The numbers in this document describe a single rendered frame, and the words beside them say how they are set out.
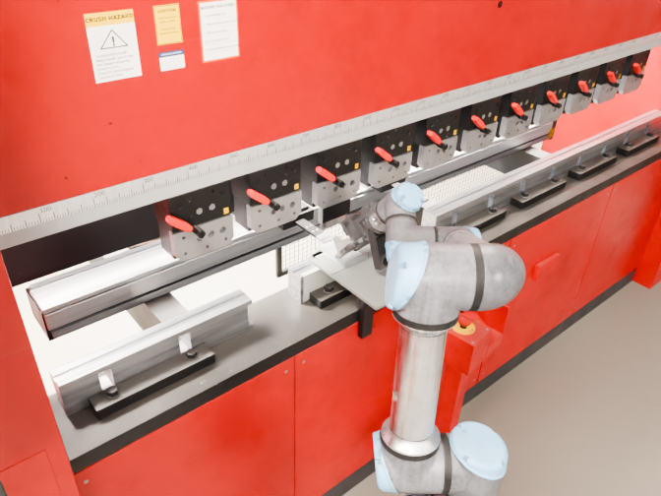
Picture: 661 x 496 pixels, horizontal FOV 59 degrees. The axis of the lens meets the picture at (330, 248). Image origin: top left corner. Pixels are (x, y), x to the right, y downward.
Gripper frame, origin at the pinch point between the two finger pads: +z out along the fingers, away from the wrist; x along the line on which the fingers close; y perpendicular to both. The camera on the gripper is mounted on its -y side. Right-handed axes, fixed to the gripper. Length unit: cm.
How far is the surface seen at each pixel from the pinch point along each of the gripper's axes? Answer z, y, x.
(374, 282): -7.9, -11.2, 2.2
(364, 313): 3.8, -17.0, 1.9
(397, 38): -42, 38, -15
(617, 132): 6, 1, -165
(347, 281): -4.9, -7.6, 7.7
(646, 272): 61, -69, -215
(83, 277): 26, 27, 62
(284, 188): -18.6, 18.4, 20.1
